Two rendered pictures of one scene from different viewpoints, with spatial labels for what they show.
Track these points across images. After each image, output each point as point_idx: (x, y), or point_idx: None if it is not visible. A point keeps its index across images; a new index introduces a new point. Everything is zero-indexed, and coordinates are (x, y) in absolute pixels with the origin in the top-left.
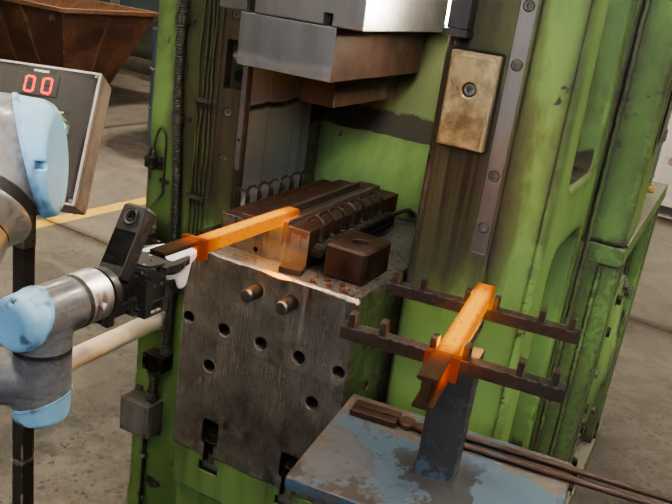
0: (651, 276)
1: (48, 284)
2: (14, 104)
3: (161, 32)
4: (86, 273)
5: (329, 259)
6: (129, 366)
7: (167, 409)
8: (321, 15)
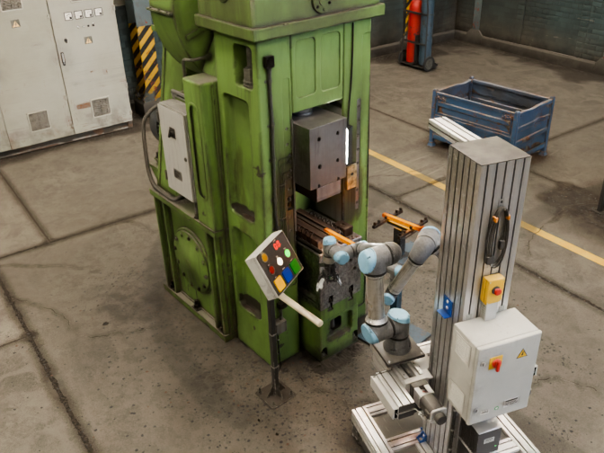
0: (154, 173)
1: (395, 264)
2: (434, 228)
3: (266, 207)
4: None
5: (345, 233)
6: (158, 356)
7: (283, 317)
8: (336, 178)
